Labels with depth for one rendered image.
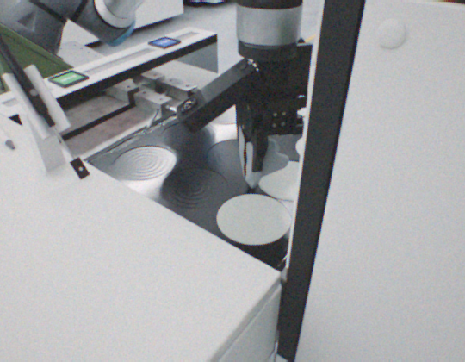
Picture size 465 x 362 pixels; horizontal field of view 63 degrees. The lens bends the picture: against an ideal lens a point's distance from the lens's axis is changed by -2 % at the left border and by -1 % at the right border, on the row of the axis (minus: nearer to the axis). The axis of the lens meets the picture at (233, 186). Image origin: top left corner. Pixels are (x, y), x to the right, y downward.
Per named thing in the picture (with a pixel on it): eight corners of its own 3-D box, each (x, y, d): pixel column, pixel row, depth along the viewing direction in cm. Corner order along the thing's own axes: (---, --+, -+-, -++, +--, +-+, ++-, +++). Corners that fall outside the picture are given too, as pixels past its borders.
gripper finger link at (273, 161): (289, 193, 57) (295, 138, 51) (251, 200, 55) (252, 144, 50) (282, 181, 59) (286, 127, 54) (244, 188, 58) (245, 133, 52)
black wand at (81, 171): (-22, 25, 42) (-20, 20, 41) (-9, 22, 43) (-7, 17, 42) (78, 180, 47) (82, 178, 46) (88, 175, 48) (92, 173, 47)
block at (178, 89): (198, 96, 86) (197, 84, 84) (188, 102, 84) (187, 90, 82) (172, 88, 90) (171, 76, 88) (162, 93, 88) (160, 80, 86)
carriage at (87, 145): (201, 107, 89) (201, 96, 87) (62, 186, 66) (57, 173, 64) (176, 98, 92) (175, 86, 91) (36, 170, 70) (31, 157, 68)
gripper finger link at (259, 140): (266, 176, 52) (269, 116, 47) (255, 178, 51) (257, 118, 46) (255, 158, 55) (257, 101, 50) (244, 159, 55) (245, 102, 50)
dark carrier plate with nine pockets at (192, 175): (374, 147, 68) (375, 144, 67) (266, 271, 46) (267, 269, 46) (220, 95, 84) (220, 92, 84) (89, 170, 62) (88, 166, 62)
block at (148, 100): (173, 110, 81) (171, 97, 79) (161, 116, 79) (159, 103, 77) (147, 100, 85) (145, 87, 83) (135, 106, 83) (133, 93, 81)
